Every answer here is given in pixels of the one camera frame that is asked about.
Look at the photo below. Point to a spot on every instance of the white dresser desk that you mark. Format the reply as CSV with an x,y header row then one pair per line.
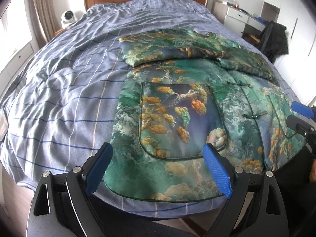
x,y
235,20

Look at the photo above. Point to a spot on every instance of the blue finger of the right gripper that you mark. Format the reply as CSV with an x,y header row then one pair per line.
x,y
306,111
298,125

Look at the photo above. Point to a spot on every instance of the beige curtain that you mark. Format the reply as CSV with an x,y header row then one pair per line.
x,y
44,21

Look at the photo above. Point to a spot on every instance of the wooden chair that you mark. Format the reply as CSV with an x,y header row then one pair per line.
x,y
250,38

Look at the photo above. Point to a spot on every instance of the green floral padded jacket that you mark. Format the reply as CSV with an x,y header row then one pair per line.
x,y
185,90

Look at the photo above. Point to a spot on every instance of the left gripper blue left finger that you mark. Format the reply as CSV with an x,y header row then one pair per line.
x,y
61,204

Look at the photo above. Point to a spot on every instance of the white desk fan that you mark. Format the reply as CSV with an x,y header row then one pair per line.
x,y
67,19

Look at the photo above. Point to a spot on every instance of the black smartphone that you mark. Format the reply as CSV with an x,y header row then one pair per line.
x,y
3,125

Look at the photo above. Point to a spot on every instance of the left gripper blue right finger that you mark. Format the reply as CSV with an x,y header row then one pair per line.
x,y
254,205

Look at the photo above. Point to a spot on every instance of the black coat on chair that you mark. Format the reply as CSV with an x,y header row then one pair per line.
x,y
273,41

